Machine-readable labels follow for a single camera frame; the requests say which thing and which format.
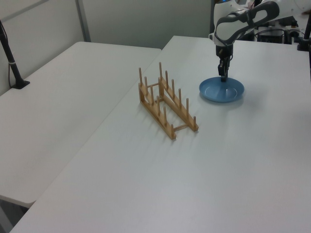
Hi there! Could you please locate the blue round plastic plate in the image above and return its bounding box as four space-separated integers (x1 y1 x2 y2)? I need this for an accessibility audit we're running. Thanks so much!
198 76 245 104

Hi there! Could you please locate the wooden plate rack with pegs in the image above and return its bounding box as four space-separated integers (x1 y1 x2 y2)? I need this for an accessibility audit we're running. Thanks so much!
138 62 200 141

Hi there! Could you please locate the black clamp pole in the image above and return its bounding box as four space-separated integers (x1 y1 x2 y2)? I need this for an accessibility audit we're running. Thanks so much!
297 14 311 51

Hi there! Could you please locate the black camera pole with base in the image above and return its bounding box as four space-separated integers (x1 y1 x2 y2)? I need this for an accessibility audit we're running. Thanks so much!
0 19 31 90

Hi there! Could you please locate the black electronics box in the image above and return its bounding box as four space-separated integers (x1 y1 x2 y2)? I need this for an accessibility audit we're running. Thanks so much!
257 28 292 44

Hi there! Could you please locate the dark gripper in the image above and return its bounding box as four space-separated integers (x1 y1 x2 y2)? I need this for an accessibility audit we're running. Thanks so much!
215 43 235 83

